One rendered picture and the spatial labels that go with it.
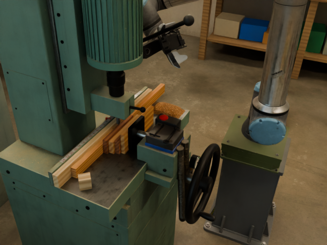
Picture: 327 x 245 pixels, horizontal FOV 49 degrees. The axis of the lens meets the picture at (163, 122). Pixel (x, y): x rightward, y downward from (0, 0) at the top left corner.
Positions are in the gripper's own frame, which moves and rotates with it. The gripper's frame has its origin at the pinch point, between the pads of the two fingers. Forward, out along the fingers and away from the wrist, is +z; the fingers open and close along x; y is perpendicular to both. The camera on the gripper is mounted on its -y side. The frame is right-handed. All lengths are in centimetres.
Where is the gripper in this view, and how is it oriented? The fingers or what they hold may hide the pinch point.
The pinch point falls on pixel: (170, 47)
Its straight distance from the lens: 119.0
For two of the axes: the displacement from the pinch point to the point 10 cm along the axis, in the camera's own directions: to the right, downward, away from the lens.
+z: 2.0, 3.2, -9.3
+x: 3.5, 8.6, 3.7
